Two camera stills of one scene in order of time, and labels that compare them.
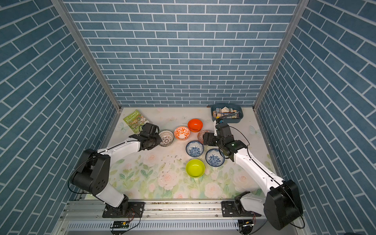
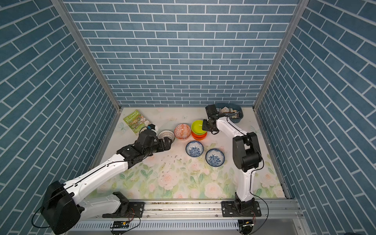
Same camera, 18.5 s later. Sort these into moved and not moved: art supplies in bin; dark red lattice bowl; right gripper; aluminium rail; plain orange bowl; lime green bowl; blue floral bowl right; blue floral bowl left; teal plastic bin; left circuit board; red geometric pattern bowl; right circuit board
Moved: right gripper; red geometric pattern bowl; plain orange bowl; lime green bowl
Not moved: right circuit board; dark red lattice bowl; left circuit board; art supplies in bin; teal plastic bin; blue floral bowl left; aluminium rail; blue floral bowl right
